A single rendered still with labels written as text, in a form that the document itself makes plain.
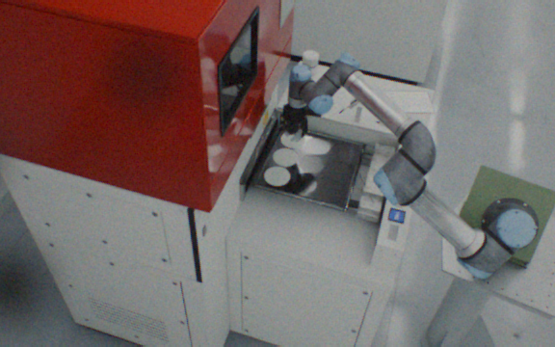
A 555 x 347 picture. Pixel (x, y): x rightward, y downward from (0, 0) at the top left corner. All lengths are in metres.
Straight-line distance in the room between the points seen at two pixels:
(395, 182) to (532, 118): 2.57
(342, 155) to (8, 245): 1.91
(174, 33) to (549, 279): 1.58
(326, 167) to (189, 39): 1.12
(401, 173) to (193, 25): 0.82
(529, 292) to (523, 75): 2.67
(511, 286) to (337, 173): 0.74
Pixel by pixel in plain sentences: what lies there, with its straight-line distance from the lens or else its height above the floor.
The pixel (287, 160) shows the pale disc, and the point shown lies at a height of 0.90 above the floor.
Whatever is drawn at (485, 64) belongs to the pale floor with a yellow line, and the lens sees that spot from 4.56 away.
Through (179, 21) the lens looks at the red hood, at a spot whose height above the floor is 1.82.
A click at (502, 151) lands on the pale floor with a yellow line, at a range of 3.83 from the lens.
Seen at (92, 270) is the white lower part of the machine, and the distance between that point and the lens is 2.22.
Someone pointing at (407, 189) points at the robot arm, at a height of 1.21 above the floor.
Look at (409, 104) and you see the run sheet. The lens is 2.41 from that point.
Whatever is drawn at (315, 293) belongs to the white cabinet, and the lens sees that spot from 2.13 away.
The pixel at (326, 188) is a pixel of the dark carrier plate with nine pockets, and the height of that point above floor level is 0.90.
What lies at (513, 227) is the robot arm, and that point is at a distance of 1.91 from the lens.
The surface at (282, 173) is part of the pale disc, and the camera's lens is 2.12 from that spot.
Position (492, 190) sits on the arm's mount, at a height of 0.99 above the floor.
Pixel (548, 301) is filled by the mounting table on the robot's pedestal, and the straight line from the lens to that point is 2.14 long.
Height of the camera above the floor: 2.47
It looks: 47 degrees down
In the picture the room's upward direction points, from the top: 3 degrees clockwise
